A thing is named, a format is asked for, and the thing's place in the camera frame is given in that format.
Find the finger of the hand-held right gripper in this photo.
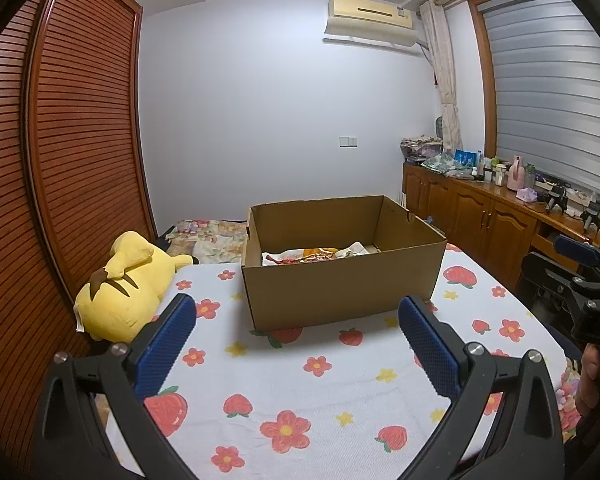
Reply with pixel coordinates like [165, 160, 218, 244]
[522, 252, 588, 323]
[554, 235, 600, 283]

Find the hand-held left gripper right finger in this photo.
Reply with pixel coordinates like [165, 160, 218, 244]
[397, 295, 566, 480]

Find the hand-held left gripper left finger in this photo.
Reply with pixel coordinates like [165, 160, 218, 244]
[32, 292, 198, 480]

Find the brown cardboard box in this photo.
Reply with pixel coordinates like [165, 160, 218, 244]
[241, 195, 448, 333]

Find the long white snack packet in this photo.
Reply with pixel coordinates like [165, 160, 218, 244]
[262, 251, 306, 266]

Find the person's right hand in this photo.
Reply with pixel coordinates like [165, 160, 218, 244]
[575, 342, 600, 417]

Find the yellow plush toy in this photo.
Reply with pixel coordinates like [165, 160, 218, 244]
[75, 231, 196, 342]

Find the floral bed sheet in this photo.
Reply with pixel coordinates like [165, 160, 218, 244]
[552, 355, 588, 433]

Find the pink kettle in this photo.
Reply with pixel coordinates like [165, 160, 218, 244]
[507, 155, 527, 191]

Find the wooden sideboard cabinet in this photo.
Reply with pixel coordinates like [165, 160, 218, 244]
[401, 162, 600, 291]

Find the cartoon print quilt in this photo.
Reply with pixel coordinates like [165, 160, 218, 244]
[165, 218, 249, 265]

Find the grey window blind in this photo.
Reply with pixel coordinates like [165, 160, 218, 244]
[480, 0, 600, 201]

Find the green patterned cloth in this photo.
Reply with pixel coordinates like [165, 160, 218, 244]
[422, 152, 456, 173]

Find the pile of packets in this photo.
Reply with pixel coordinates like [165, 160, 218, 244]
[400, 135, 443, 163]

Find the beige curtain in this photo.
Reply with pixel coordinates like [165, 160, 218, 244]
[419, 0, 463, 153]

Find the brown slatted wardrobe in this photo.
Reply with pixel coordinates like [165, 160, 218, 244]
[0, 0, 158, 461]

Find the wall air conditioner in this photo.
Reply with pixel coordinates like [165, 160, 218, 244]
[322, 0, 428, 56]

